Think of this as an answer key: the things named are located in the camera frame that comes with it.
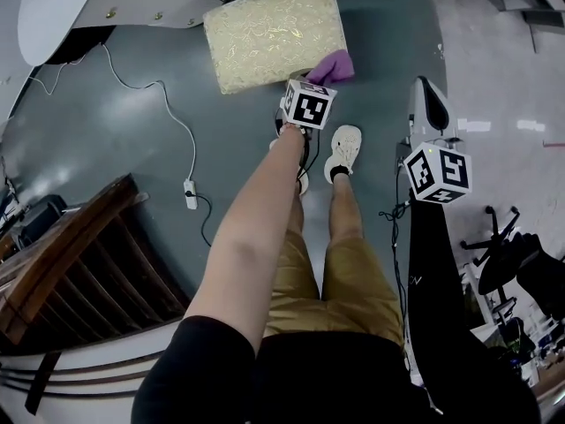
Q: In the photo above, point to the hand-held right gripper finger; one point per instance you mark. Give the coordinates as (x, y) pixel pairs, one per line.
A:
(414, 113)
(449, 124)

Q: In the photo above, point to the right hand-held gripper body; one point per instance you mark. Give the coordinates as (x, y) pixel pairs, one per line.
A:
(446, 172)

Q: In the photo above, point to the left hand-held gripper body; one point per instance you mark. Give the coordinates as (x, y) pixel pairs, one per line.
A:
(309, 106)

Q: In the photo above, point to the purple wiping cloth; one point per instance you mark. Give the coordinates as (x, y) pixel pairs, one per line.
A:
(333, 66)

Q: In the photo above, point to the cream upholstered footstool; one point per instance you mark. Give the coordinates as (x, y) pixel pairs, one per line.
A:
(269, 38)

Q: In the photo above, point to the person's left forearm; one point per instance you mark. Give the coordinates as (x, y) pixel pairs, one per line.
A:
(251, 245)

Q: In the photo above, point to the person's right forearm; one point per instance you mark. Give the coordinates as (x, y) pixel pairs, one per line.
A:
(434, 267)

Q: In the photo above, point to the white curved desk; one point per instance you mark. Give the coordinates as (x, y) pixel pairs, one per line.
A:
(48, 16)

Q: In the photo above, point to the person's right cream shoe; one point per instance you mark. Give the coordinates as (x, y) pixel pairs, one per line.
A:
(344, 148)

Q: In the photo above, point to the red floor tape strip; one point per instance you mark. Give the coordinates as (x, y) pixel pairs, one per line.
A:
(554, 144)

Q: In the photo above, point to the person's right leg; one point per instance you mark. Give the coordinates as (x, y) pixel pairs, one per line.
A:
(346, 212)

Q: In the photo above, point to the black office chair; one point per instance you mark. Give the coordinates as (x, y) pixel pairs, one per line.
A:
(507, 267)

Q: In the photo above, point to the white power strip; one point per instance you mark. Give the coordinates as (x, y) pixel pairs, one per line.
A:
(190, 194)

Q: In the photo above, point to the black backpack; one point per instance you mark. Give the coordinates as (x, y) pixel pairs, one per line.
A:
(79, 44)

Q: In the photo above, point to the person's black shirt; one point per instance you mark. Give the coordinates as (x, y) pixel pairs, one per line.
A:
(335, 382)

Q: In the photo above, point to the white panel with brown stripes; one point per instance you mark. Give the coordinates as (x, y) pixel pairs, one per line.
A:
(110, 365)

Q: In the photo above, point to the dark wooden slatted frame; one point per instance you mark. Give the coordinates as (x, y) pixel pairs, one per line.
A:
(70, 263)

